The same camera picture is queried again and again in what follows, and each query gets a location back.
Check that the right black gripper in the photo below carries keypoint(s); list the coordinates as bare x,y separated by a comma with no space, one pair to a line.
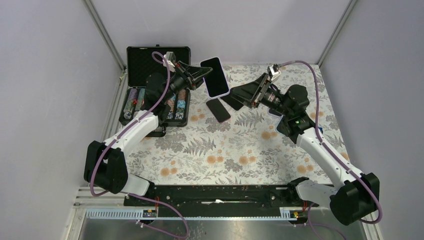
254,91

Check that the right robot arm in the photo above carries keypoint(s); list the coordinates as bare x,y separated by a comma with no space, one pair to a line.
353,194

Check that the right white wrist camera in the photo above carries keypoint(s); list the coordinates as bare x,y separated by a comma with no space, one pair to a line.
273,72

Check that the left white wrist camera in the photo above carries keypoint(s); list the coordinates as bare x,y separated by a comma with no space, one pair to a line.
171,60

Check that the floral table mat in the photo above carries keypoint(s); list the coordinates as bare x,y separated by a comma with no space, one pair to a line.
245,149

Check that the phone with purple edge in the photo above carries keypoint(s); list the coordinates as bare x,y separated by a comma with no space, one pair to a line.
218,110

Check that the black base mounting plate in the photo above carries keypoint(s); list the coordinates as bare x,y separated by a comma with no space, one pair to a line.
221,201

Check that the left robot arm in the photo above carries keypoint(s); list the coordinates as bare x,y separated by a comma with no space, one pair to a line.
105,165

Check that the black phone case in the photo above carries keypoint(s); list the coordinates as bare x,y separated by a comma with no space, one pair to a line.
233,103

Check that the phone in white case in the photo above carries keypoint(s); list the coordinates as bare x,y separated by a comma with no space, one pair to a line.
274,113

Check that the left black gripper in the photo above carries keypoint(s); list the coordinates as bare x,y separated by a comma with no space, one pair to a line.
192,83

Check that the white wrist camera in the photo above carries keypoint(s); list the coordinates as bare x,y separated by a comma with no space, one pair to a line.
171,60
273,72

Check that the black poker chip case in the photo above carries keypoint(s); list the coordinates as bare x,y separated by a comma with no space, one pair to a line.
145,75

